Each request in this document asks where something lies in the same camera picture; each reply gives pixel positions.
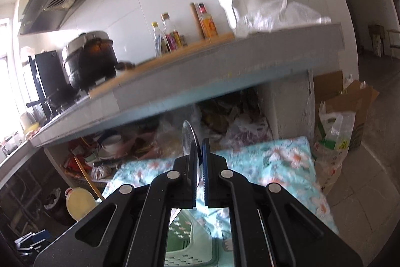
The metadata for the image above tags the metal spoon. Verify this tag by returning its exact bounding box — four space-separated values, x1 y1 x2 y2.
182 120 201 189

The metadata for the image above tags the beige jar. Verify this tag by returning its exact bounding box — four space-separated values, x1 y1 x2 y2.
20 112 40 130

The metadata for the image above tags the cardboard box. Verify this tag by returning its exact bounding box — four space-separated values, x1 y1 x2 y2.
314 70 380 150

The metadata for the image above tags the steel pot lid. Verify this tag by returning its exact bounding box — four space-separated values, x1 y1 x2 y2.
62 31 110 59

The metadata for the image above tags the white bowl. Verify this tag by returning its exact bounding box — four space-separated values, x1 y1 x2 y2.
98 134 124 158

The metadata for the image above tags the black wok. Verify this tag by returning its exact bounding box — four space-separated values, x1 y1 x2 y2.
47 84 80 108

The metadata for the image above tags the wooden stool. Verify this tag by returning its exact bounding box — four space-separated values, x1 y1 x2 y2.
369 23 400 59

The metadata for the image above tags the clear bottle yellow cap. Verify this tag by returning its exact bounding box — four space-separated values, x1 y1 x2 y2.
151 22 169 57

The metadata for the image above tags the red packet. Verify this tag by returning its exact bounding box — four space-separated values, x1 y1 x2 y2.
64 146 94 178

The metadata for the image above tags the pale yellow round lid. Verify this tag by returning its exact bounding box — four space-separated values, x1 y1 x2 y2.
65 187 97 220

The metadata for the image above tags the clear plastic bag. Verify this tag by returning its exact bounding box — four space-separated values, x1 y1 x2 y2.
236 0 332 36

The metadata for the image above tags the black cooking pot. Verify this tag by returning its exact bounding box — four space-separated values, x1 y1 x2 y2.
62 37 119 92

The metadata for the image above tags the grey kitchen counter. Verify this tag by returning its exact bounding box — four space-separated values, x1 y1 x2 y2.
29 22 344 149

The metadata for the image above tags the floral blue blanket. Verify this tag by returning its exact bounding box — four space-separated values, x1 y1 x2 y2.
100 136 340 239

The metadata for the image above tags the dark sauce bottle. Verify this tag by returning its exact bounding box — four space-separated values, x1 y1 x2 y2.
161 13 181 52

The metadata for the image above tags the green perforated utensil holder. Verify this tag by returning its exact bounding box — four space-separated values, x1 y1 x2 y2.
165 207 233 267

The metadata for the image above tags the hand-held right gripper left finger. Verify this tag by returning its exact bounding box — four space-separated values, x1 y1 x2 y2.
33 142 202 267

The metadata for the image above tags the wooden cutting board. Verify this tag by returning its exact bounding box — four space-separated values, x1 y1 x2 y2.
89 32 236 99

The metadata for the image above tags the black metal panel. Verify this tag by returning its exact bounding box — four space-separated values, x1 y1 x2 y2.
26 50 68 108

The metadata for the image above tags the wooden stick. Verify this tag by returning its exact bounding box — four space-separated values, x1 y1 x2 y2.
73 154 106 202

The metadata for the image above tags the orange bottle red cap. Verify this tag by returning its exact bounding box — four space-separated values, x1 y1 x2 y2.
197 3 218 39

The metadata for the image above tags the crumpled white plastic bag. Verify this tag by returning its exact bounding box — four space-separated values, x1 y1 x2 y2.
225 117 273 149

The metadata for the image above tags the wooden rolling pin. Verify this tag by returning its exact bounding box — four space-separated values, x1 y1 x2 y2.
190 3 205 41

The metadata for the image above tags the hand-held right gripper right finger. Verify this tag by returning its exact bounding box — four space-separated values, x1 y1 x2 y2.
201 138 365 267

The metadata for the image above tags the window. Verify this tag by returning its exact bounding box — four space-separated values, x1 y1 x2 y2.
0 18 18 142

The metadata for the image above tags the white plastic shopping bag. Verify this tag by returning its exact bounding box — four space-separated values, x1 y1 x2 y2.
312 100 357 195

